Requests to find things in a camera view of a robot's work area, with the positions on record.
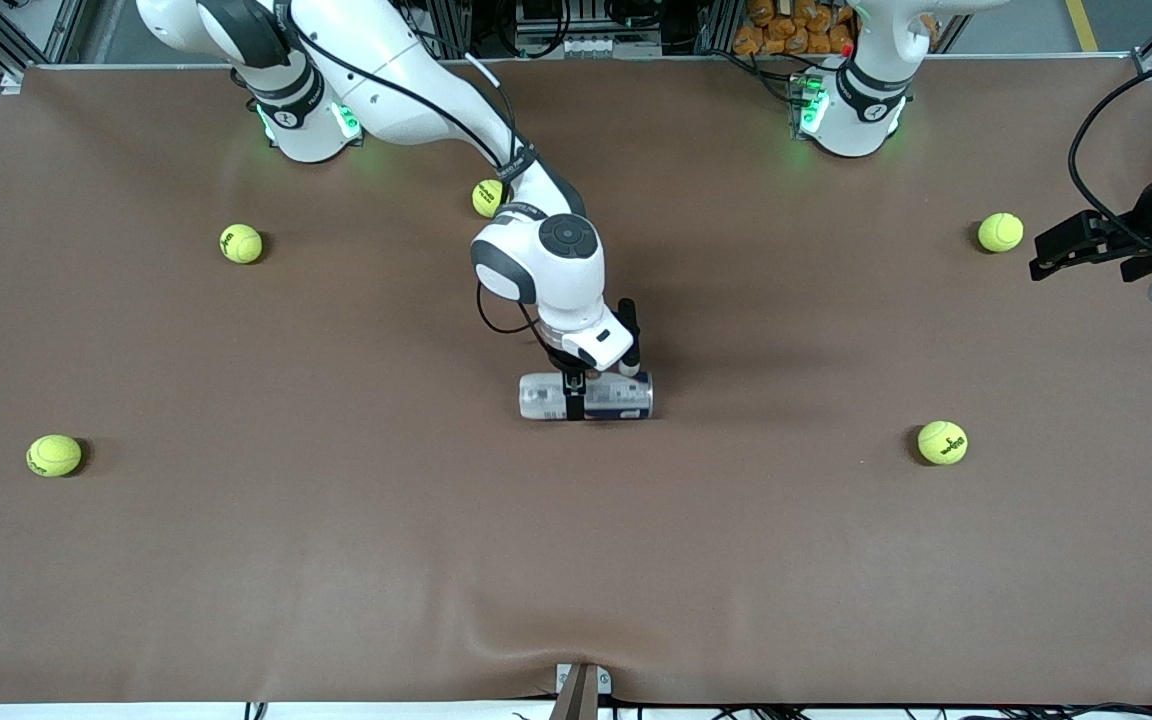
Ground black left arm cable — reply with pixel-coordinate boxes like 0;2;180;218
1068;50;1152;263

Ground grey connector box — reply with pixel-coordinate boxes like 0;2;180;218
786;75;819;141

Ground white power strip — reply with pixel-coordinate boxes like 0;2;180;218
516;30;662;59

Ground orange snack bags pile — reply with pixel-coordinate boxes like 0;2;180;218
733;0;862;57

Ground brown table cover mat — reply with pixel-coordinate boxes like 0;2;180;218
0;55;1152;706

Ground clear tennis ball can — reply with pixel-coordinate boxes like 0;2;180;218
519;372;654;422

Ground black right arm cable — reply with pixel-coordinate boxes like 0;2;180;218
271;0;542;336

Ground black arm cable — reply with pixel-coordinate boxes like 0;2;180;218
271;0;542;336
1068;50;1152;263

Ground metal table edge bracket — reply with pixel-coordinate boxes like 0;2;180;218
554;662;613;720

